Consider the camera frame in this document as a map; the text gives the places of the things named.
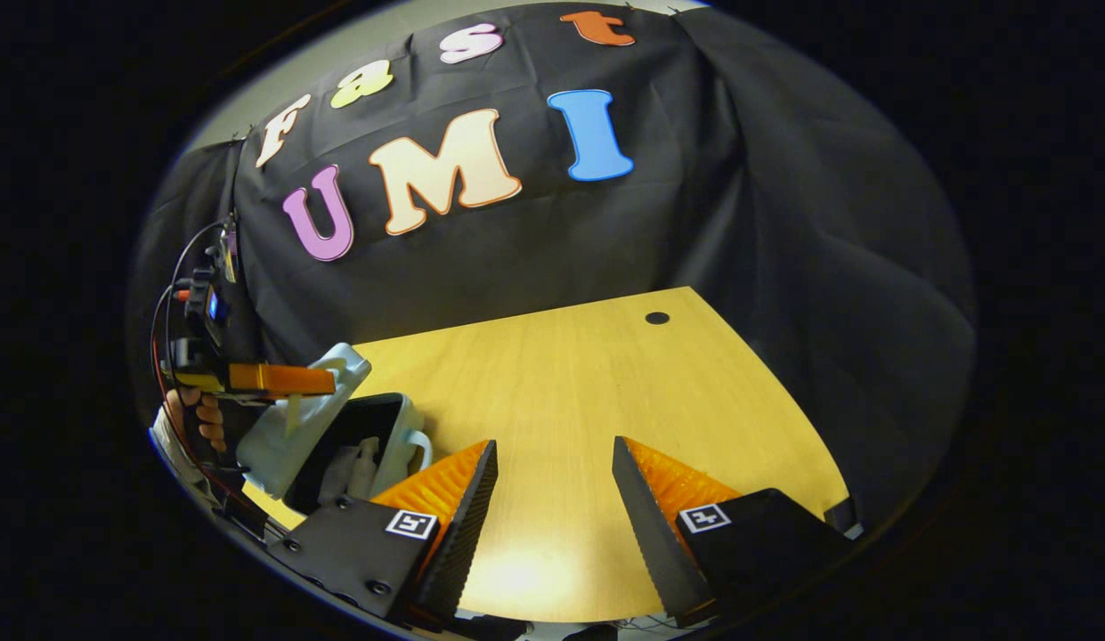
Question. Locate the white squeeze tube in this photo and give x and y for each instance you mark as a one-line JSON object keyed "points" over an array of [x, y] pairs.
{"points": [[337, 476]]}

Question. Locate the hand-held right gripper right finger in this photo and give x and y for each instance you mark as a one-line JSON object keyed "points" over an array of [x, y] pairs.
{"points": [[659, 543]]}

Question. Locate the black backdrop cloth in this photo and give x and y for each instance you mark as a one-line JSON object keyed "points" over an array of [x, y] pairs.
{"points": [[739, 223]]}

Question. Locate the light blue suitcase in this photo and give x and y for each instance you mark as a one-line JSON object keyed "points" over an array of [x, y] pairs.
{"points": [[276, 436]]}

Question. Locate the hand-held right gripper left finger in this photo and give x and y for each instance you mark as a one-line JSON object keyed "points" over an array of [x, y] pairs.
{"points": [[467, 534]]}

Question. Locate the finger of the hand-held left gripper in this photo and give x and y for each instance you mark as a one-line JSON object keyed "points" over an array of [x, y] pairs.
{"points": [[285, 379]]}

